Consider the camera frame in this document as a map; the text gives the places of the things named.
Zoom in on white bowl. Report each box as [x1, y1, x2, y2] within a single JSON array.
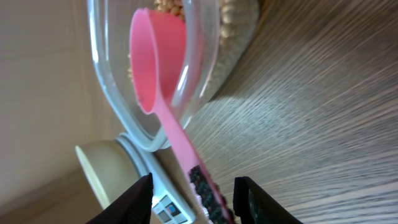
[[75, 140, 139, 209]]

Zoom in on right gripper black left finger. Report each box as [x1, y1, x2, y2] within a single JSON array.
[[87, 172, 154, 224]]

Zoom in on pink plastic measuring scoop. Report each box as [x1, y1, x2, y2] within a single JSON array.
[[129, 8, 234, 223]]

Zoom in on white digital kitchen scale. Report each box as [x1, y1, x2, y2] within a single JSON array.
[[116, 133, 196, 224]]

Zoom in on clear container of soybeans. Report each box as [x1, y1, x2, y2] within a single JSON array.
[[87, 0, 259, 152]]

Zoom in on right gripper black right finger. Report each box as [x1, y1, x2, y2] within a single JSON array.
[[233, 176, 302, 224]]

